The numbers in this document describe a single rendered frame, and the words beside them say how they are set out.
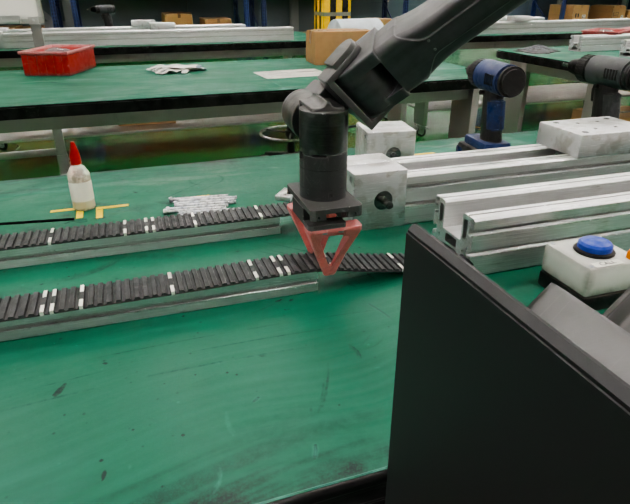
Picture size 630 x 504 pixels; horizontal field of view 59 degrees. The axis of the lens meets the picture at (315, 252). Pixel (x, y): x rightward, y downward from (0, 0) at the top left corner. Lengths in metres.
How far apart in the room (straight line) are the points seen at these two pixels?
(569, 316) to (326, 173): 0.45
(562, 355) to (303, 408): 0.36
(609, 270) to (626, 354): 0.52
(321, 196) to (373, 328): 0.16
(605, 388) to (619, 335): 0.03
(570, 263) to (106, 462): 0.55
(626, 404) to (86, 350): 0.55
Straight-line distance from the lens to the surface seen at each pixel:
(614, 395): 0.19
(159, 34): 4.01
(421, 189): 0.90
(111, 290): 0.69
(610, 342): 0.22
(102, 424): 0.55
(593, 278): 0.72
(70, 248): 0.85
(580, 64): 1.38
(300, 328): 0.64
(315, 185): 0.65
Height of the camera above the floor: 1.13
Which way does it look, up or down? 26 degrees down
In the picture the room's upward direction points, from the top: straight up
